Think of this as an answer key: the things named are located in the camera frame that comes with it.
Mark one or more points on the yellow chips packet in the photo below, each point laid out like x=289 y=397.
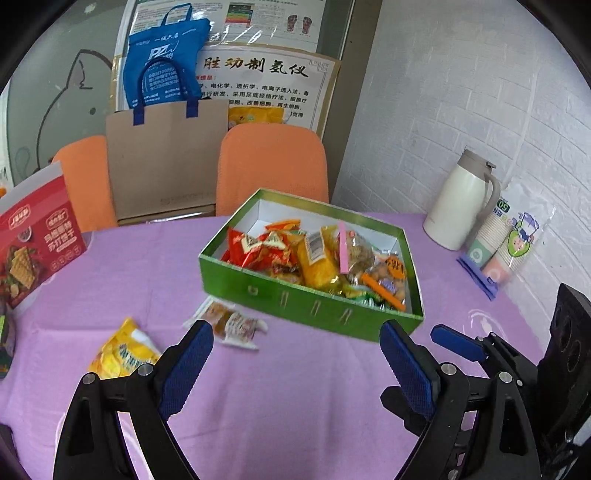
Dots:
x=120 y=350

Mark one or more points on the instant noodle bowl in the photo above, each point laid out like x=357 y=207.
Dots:
x=5 y=346

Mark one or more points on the text wall poster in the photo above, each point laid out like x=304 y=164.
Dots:
x=277 y=78

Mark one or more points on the blue tote bag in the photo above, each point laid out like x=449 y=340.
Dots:
x=161 y=60

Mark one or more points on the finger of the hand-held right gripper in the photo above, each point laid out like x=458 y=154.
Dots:
x=395 y=401
x=457 y=341

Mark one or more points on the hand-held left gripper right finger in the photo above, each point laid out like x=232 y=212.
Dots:
x=408 y=364

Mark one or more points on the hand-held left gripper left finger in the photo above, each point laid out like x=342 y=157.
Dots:
x=187 y=364

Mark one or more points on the red cracker box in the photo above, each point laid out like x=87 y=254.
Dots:
x=37 y=240

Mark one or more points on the orange triangular snack packet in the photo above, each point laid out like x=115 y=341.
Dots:
x=388 y=281

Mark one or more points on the red snack packet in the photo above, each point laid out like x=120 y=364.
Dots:
x=244 y=247

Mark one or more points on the small brown snack packet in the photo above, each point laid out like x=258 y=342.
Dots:
x=217 y=318

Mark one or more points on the green cardboard box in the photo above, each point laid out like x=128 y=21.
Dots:
x=277 y=295

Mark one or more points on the pack of paper cups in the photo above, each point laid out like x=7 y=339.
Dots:
x=512 y=240

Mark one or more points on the clear nut packet pink seal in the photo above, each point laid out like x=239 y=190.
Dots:
x=358 y=251

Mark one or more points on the yellow packaging bag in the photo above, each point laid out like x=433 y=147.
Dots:
x=254 y=115

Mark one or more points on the brown paper bag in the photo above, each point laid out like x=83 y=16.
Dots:
x=161 y=161

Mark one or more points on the purple printed tablecloth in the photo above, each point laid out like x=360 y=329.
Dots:
x=138 y=286

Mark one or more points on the small white red packet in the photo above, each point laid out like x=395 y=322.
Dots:
x=242 y=330

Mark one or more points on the cream thermos jug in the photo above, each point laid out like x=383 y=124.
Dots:
x=457 y=203

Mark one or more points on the orange chair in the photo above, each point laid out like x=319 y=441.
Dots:
x=87 y=184
x=272 y=157

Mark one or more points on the yellow wrapped pastry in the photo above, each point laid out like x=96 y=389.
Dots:
x=318 y=263

